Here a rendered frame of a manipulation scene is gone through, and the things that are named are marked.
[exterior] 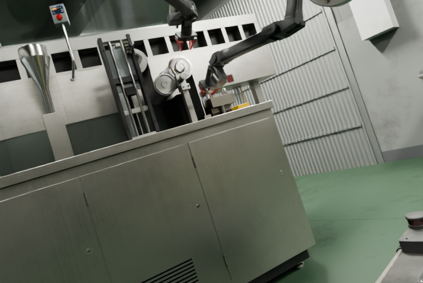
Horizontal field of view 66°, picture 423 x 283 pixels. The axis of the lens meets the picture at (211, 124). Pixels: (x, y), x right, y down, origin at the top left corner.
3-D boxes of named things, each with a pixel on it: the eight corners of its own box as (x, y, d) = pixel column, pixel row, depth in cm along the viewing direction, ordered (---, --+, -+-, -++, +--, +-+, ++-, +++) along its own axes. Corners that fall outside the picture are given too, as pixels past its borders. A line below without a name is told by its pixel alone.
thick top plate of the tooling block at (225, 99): (213, 107, 188) (209, 97, 188) (190, 120, 224) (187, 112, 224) (236, 101, 194) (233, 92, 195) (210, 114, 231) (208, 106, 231)
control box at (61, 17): (53, 22, 166) (47, 4, 166) (56, 27, 172) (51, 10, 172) (67, 19, 167) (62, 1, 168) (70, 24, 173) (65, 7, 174)
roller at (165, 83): (158, 96, 180) (152, 75, 180) (148, 106, 203) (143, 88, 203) (178, 91, 185) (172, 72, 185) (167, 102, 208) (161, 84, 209)
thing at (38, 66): (51, 168, 156) (18, 57, 159) (52, 170, 169) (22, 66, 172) (81, 159, 162) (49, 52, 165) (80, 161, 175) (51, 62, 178)
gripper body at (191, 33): (197, 38, 172) (198, 24, 167) (180, 41, 168) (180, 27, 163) (191, 32, 176) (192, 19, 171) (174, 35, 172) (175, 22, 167)
